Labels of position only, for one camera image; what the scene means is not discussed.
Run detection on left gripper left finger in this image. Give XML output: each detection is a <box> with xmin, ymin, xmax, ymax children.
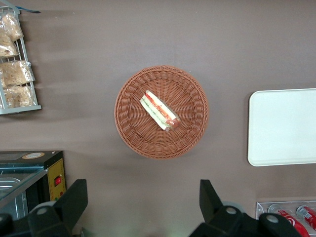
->
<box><xmin>27</xmin><ymin>179</ymin><xmax>88</xmax><ymax>237</ymax></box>

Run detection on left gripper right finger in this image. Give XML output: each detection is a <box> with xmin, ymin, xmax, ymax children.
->
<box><xmin>189</xmin><ymin>179</ymin><xmax>258</xmax><ymax>237</ymax></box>

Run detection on cream plastic tray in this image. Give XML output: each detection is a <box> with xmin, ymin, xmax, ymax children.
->
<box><xmin>247</xmin><ymin>88</ymin><xmax>316</xmax><ymax>167</ymax></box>

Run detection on clear acrylic bottle rack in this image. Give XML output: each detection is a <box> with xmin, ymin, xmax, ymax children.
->
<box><xmin>255</xmin><ymin>200</ymin><xmax>316</xmax><ymax>237</ymax></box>

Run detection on black food warmer appliance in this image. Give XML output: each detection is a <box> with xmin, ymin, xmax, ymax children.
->
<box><xmin>0</xmin><ymin>150</ymin><xmax>67</xmax><ymax>221</ymax></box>

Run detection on red cola bottle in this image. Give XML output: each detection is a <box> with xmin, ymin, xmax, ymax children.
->
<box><xmin>268</xmin><ymin>204</ymin><xmax>310</xmax><ymax>237</ymax></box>
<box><xmin>296</xmin><ymin>205</ymin><xmax>316</xmax><ymax>228</ymax></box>

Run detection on round brown wicker basket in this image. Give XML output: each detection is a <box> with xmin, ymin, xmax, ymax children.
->
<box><xmin>114</xmin><ymin>65</ymin><xmax>210</xmax><ymax>160</ymax></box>

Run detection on clear bagged snack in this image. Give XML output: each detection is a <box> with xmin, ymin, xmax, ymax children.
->
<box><xmin>0</xmin><ymin>13</ymin><xmax>25</xmax><ymax>42</ymax></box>
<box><xmin>0</xmin><ymin>31</ymin><xmax>20</xmax><ymax>58</ymax></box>
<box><xmin>2</xmin><ymin>84</ymin><xmax>36</xmax><ymax>109</ymax></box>
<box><xmin>0</xmin><ymin>60</ymin><xmax>36</xmax><ymax>88</ymax></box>

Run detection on wrapped triangle sandwich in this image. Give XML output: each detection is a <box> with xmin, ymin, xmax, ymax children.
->
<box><xmin>140</xmin><ymin>90</ymin><xmax>180</xmax><ymax>132</ymax></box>

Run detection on grey wire rack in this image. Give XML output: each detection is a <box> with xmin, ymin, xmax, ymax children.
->
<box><xmin>0</xmin><ymin>5</ymin><xmax>42</xmax><ymax>116</ymax></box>

